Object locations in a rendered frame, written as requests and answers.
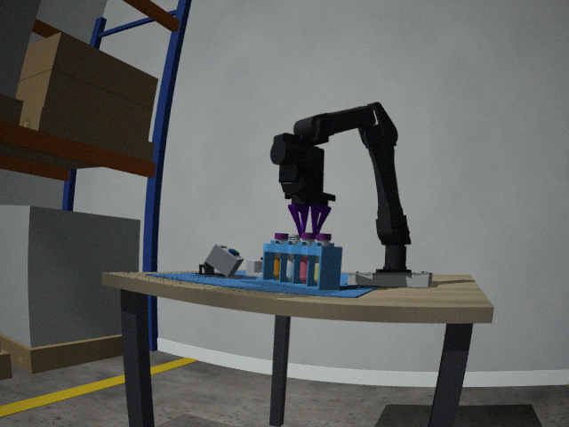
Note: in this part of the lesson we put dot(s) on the white rectangular console with lamps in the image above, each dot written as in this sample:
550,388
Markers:
254,268

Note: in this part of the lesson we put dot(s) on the grey key panel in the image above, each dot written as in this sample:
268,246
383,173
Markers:
223,259

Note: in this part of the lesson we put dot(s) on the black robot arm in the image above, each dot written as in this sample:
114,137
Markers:
290,154

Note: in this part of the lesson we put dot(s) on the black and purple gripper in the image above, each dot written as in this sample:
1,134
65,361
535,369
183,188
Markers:
301,203

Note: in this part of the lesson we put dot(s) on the blue work mat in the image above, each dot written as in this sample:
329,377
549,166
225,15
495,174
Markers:
257,285

